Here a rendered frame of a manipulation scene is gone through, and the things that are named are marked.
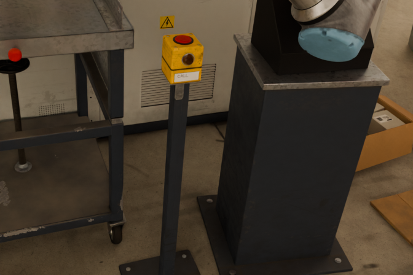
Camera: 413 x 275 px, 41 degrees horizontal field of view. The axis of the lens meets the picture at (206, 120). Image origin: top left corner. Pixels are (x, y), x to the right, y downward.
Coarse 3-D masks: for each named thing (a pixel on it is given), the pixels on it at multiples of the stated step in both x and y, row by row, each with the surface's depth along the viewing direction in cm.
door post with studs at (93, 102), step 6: (90, 84) 230; (90, 90) 232; (90, 96) 233; (90, 102) 235; (96, 102) 236; (90, 108) 237; (96, 108) 238; (90, 114) 238; (96, 114) 240; (90, 120) 240; (96, 120) 241
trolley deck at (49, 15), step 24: (0, 0) 156; (24, 0) 157; (48, 0) 159; (72, 0) 160; (0, 24) 143; (24, 24) 144; (48, 24) 146; (72, 24) 147; (96, 24) 148; (0, 48) 137; (24, 48) 139; (48, 48) 142; (72, 48) 144; (96, 48) 147; (120, 48) 149
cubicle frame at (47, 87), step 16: (32, 64) 216; (48, 64) 218; (64, 64) 220; (0, 80) 214; (32, 80) 219; (48, 80) 222; (64, 80) 224; (0, 96) 218; (32, 96) 223; (48, 96) 226; (64, 96) 228; (0, 112) 222; (32, 112) 227; (48, 112) 230; (64, 112) 233
